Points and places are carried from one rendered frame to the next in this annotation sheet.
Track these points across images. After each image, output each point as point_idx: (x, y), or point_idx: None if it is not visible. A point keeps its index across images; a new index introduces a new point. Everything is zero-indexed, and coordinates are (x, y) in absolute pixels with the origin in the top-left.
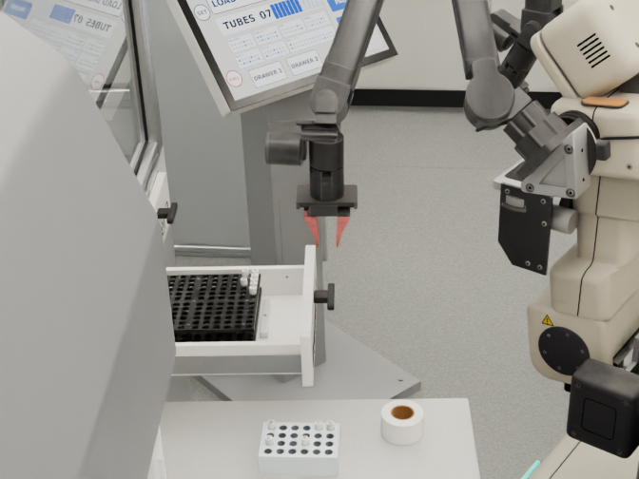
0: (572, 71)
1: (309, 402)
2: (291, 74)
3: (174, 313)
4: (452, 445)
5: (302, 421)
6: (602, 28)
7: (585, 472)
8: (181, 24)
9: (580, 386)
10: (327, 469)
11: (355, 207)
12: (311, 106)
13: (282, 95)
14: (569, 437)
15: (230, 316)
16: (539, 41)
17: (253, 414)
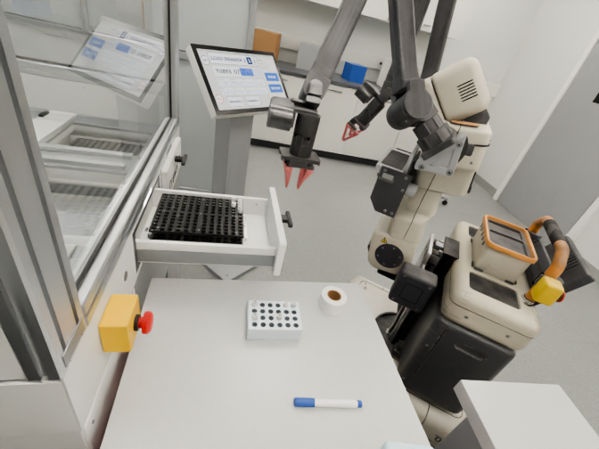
0: (447, 102)
1: (271, 282)
2: (247, 104)
3: (187, 220)
4: (361, 315)
5: (268, 296)
6: (478, 77)
7: None
8: (192, 63)
9: (405, 276)
10: (293, 337)
11: (318, 165)
12: (304, 90)
13: (242, 114)
14: None
15: (226, 226)
16: (430, 82)
17: (236, 290)
